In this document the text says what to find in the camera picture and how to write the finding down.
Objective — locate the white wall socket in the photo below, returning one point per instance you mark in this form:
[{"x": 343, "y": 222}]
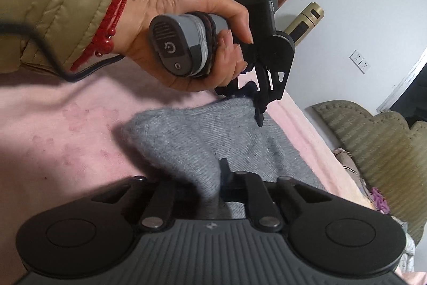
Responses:
[
  {"x": 356, "y": 56},
  {"x": 365, "y": 66}
]

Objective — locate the olive padded headboard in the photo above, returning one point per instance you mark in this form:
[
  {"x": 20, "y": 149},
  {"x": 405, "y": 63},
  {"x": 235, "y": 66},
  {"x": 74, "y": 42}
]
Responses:
[{"x": 377, "y": 151}]

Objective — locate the person's left hand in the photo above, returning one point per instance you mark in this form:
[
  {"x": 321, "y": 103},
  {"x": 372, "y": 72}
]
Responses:
[{"x": 186, "y": 1}]

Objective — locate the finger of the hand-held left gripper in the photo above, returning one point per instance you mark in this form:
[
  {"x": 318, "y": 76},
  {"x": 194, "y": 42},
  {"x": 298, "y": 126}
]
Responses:
[
  {"x": 233, "y": 90},
  {"x": 272, "y": 88}
]

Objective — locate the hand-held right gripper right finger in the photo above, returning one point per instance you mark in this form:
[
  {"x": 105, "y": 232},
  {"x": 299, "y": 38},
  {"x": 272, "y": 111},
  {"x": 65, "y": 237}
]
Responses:
[{"x": 255, "y": 200}]

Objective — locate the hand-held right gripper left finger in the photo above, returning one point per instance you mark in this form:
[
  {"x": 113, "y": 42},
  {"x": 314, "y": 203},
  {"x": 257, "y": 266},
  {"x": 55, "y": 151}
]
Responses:
[{"x": 158, "y": 205}]

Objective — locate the white frame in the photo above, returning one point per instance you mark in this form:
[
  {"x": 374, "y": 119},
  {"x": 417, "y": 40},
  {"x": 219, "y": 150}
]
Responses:
[{"x": 400, "y": 84}]

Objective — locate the pink blanket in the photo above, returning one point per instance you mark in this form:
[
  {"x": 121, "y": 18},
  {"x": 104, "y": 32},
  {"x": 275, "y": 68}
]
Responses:
[{"x": 66, "y": 138}]

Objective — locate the purple cloth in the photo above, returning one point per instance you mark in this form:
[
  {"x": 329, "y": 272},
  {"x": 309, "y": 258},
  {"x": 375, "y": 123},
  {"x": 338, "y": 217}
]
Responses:
[{"x": 379, "y": 200}]

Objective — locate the gold tower fan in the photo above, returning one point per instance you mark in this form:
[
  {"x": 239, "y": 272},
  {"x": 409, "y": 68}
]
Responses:
[{"x": 307, "y": 16}]

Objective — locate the grey sweater with navy sleeves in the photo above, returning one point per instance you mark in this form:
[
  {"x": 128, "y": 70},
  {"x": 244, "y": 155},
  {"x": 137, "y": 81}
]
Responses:
[{"x": 186, "y": 138}]

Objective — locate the beige pillow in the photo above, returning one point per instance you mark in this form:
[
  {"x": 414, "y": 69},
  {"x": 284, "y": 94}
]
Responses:
[{"x": 343, "y": 159}]

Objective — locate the light printed cloth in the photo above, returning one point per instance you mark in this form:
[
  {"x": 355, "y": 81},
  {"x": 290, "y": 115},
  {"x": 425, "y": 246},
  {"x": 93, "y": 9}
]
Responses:
[{"x": 407, "y": 258}]

